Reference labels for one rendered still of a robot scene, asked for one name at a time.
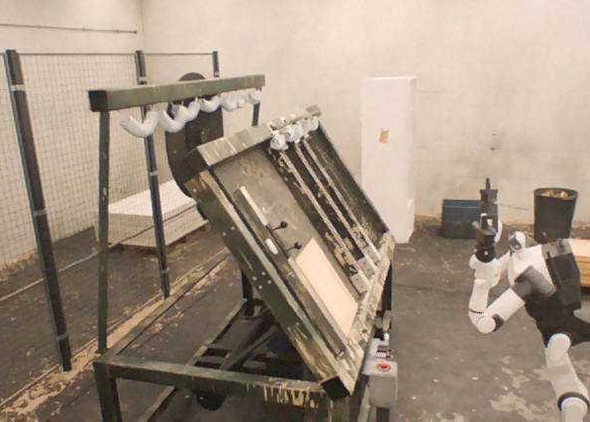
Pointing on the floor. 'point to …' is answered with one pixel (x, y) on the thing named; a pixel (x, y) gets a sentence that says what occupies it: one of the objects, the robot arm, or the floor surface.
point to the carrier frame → (262, 388)
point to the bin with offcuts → (553, 213)
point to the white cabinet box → (390, 150)
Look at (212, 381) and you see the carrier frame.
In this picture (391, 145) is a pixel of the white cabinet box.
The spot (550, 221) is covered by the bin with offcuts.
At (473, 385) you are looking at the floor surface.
